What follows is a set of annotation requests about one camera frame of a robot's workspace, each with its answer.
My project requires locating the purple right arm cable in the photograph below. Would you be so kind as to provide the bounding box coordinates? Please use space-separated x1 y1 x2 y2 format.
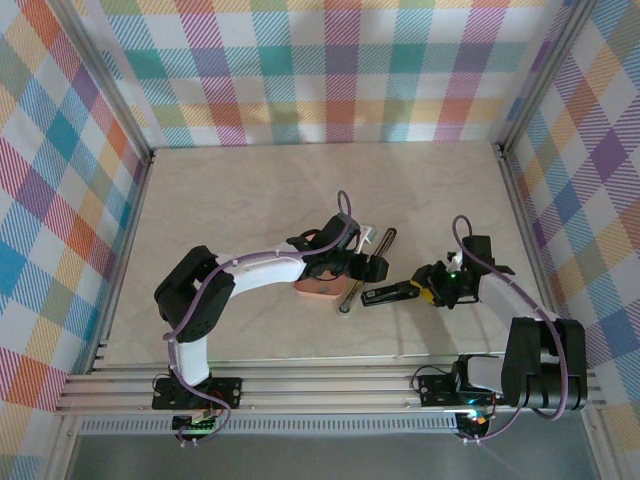
452 214 571 445

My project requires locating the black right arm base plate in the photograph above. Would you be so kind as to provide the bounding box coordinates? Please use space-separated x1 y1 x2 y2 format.
417 372 511 407

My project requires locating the orange plastic tray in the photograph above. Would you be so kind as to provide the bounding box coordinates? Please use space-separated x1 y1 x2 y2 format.
293 227 349 303

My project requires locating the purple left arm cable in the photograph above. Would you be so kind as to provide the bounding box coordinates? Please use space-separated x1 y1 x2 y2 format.
167 189 354 445

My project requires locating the aluminium corner post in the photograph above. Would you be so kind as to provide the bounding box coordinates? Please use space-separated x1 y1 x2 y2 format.
497 0 601 156
57 0 156 166

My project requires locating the slotted grey cable duct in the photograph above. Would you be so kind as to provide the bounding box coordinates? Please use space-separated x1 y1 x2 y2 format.
79 418 459 435

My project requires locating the aluminium side rail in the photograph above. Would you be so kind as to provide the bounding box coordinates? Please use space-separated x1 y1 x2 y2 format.
85 147 157 375
494 144 576 369

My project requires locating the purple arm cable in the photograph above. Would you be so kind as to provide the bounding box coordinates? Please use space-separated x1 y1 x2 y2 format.
167 189 354 445
452 214 571 445

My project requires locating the silver and black stapler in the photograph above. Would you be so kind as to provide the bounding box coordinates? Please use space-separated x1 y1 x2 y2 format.
335 227 398 319

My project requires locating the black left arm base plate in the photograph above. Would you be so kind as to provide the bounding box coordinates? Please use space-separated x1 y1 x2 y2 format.
152 377 244 412

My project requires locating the small green circuit board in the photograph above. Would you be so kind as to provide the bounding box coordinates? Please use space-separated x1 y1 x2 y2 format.
457 408 494 436
172 412 221 441

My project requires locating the aluminium cross rail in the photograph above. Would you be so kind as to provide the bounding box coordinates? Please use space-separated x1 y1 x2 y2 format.
53 360 607 417

